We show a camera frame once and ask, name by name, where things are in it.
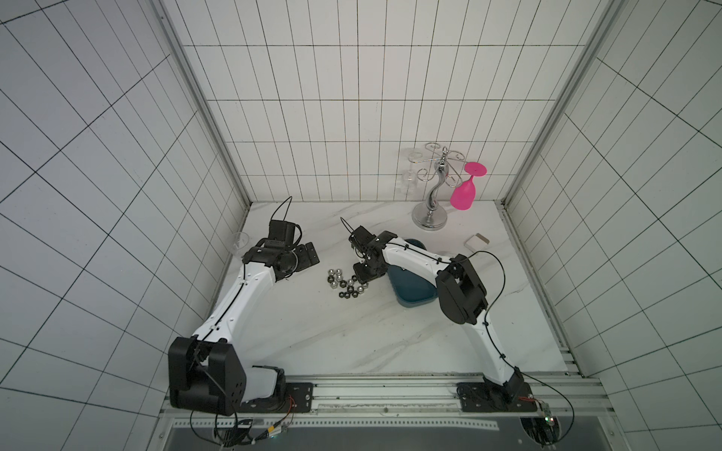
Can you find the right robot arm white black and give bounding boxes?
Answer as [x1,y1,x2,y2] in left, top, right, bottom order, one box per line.
[349,227,539,413]

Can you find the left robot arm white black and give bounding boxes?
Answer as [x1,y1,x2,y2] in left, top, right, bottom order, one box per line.
[167,239,320,416]

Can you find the teal storage box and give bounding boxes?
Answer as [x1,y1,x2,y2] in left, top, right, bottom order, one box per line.
[383,238,449,308]

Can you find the small white cube box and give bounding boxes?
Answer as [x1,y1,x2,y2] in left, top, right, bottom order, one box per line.
[464,233,490,253]

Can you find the clear glass cup left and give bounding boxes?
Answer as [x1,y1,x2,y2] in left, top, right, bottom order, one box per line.
[231,231,251,259]

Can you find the silver wine glass rack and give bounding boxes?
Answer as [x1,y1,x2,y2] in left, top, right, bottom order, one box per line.
[409,142,466,231]

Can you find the clear hanging wine glass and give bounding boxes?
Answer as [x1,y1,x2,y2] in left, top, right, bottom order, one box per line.
[400,148,424,199]

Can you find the pink plastic wine glass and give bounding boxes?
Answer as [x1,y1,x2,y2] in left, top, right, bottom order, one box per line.
[449,162,487,210]

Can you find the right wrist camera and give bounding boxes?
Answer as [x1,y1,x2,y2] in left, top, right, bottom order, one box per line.
[349,225,376,254]

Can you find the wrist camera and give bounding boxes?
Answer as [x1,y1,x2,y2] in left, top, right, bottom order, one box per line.
[349,225,376,254]
[268,220,297,246]

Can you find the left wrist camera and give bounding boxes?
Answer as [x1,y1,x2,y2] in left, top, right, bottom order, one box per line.
[268,220,297,246]

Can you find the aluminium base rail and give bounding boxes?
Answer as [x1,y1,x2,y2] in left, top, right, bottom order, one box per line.
[162,373,614,432]

